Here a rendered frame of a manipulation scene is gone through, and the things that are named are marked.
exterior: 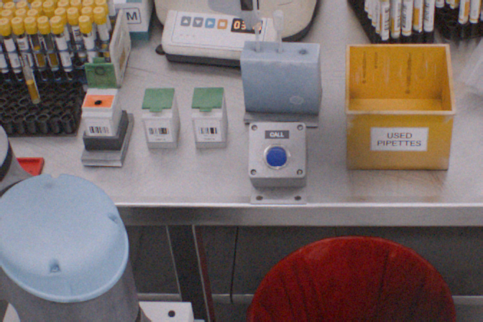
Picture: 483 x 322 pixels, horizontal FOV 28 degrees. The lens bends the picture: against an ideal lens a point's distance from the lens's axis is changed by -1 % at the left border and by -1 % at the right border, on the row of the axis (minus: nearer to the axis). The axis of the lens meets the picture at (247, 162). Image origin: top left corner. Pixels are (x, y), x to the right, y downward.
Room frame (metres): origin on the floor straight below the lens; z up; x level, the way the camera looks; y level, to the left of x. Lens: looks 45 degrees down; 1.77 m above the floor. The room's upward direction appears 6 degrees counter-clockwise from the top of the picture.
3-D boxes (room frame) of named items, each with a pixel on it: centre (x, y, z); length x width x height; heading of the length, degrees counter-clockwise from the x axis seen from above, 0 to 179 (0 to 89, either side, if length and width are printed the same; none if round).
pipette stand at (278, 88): (0.99, -0.06, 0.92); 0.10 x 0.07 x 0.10; 77
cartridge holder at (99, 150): (0.95, 0.18, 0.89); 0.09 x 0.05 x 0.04; 170
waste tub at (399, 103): (0.91, -0.20, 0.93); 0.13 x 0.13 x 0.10; 81
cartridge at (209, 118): (0.95, 0.04, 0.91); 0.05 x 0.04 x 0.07; 172
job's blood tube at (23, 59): (1.03, 0.28, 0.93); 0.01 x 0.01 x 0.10; 82
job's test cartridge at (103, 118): (0.95, 0.18, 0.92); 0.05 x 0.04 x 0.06; 170
